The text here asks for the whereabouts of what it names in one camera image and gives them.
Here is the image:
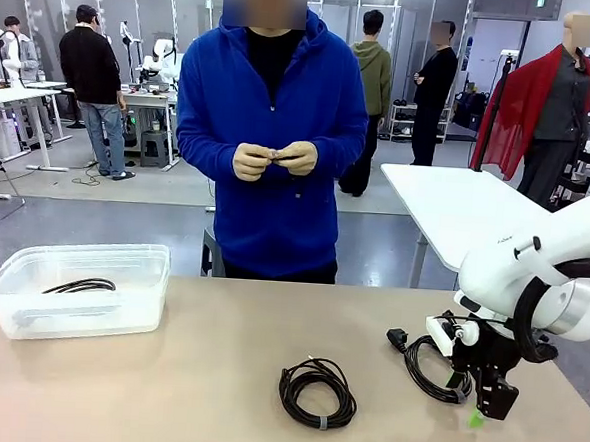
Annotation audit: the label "person in grey hoodie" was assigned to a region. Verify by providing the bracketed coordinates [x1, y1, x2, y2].
[0, 15, 43, 84]

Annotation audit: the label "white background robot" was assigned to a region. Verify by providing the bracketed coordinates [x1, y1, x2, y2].
[140, 35, 185, 83]

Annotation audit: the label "dark grey metal stool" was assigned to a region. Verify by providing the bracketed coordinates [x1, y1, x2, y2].
[199, 227, 228, 278]

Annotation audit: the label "wooden shoe rack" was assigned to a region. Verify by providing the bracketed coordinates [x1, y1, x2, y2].
[388, 103, 453, 145]

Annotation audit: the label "person's right hand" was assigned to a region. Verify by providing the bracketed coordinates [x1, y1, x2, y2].
[230, 141, 277, 185]

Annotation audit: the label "grey plastic step stool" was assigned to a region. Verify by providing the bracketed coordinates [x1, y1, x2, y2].
[138, 129, 174, 170]

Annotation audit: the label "person's left forearm blue sleeve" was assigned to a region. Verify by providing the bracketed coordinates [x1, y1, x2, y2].
[311, 112, 371, 172]

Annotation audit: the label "black bags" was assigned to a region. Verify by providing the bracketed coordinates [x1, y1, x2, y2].
[453, 88, 489, 131]

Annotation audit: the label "person in black clothes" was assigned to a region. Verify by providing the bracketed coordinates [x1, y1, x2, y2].
[408, 18, 462, 168]

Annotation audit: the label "white humanoid robot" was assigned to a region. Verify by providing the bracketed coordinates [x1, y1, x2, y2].
[0, 27, 27, 90]

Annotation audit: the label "mannequin in dark clothes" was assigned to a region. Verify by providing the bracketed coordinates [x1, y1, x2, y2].
[515, 9, 590, 210]

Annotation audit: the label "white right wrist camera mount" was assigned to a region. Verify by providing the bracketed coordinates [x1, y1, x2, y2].
[424, 312, 482, 359]

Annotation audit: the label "black cable coil grey tie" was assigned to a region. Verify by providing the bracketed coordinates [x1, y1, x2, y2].
[275, 353, 362, 434]

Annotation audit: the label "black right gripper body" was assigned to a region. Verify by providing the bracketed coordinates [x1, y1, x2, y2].
[448, 322, 525, 382]

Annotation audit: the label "red shawl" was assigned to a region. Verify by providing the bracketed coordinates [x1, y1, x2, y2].
[470, 41, 565, 184]

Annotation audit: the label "white pole stand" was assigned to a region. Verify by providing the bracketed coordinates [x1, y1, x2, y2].
[116, 19, 138, 85]

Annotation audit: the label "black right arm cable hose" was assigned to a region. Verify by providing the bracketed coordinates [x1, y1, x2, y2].
[509, 244, 590, 368]

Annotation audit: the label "clear plastic storage container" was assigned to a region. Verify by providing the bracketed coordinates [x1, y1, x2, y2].
[0, 234, 173, 349]

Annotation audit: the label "person's left hand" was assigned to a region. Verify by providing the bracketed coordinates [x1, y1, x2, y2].
[272, 138, 321, 179]

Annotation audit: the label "white side table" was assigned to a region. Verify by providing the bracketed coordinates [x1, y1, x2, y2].
[373, 162, 559, 298]

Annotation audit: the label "man in black sweater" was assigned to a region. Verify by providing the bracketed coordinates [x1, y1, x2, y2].
[50, 3, 147, 182]

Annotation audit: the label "person in olive hoodie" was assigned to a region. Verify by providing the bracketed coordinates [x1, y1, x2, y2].
[337, 7, 397, 198]

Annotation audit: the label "person in blue hoodie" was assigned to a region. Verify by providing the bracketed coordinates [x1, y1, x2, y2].
[166, 0, 378, 286]

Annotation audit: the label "person's right forearm blue sleeve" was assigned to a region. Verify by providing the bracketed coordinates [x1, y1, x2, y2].
[172, 126, 241, 184]

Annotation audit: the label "equipment desk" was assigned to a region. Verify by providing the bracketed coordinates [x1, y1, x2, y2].
[60, 79, 182, 173]

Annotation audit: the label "black power cable grey tie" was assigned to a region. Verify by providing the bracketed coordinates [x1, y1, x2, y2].
[41, 274, 118, 300]

